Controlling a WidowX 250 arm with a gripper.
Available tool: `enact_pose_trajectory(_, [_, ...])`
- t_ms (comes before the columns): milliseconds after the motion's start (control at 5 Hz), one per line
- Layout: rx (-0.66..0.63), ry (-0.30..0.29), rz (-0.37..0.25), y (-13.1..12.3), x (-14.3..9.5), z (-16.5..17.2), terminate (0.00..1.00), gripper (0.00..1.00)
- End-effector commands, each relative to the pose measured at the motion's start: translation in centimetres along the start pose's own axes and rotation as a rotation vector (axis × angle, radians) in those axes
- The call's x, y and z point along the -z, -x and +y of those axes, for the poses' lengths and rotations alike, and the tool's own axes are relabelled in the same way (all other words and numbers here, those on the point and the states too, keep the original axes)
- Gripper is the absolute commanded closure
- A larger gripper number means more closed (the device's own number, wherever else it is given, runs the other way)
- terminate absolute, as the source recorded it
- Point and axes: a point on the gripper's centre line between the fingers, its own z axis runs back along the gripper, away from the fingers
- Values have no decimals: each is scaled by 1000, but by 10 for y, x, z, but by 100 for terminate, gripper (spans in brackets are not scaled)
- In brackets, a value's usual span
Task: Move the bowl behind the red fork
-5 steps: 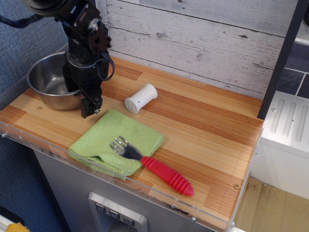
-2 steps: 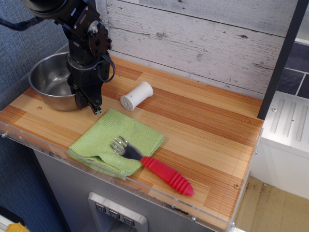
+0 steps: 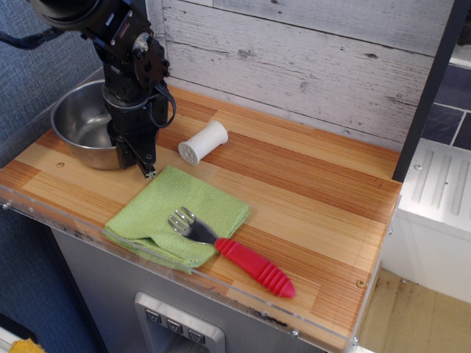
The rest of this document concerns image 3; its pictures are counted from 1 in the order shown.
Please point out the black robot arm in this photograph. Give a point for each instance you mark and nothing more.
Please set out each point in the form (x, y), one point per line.
(135, 93)

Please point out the white plastic spool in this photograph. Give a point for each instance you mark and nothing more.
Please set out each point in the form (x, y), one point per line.
(203, 143)

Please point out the yellow black object on floor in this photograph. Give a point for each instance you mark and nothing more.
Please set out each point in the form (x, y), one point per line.
(11, 343)

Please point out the dark right frame post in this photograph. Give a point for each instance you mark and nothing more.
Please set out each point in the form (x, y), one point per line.
(447, 43)

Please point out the red handled metal fork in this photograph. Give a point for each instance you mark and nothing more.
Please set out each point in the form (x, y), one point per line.
(262, 270)

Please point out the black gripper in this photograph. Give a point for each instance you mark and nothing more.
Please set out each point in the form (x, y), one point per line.
(134, 128)

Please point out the stainless steel bowl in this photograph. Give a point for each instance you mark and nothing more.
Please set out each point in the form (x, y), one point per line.
(80, 118)

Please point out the silver button control panel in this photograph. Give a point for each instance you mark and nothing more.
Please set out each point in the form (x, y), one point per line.
(169, 329)

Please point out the green folded cloth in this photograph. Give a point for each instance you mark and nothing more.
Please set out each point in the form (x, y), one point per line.
(142, 225)

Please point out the clear acrylic edge guard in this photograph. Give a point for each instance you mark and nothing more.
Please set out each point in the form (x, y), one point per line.
(108, 276)

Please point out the white grooved side cabinet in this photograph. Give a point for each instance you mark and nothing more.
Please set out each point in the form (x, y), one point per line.
(429, 236)

